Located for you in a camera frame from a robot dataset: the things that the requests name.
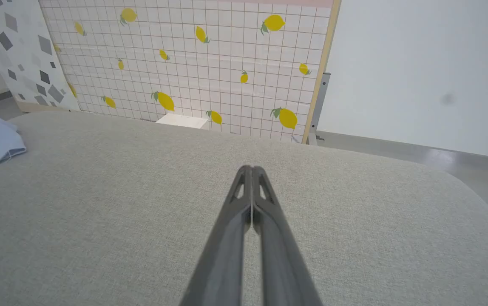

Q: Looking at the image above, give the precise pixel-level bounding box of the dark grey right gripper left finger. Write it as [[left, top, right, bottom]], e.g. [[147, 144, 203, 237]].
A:
[[179, 165, 253, 306]]

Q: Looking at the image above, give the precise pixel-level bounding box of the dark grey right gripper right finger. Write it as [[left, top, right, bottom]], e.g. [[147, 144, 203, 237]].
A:
[[252, 166, 324, 306]]

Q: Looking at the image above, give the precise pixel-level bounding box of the small white box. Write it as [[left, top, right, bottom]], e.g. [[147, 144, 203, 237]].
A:
[[155, 113, 210, 130]]

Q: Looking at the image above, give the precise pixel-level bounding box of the grey metal panel stand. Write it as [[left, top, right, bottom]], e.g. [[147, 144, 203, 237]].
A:
[[307, 72, 332, 146]]

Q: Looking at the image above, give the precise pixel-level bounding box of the lemon print backdrop panel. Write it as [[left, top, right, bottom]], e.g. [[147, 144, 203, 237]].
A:
[[39, 0, 342, 145]]

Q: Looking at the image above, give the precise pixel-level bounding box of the grey terrazzo pattern panel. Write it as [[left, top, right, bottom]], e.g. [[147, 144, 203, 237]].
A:
[[0, 0, 81, 113]]

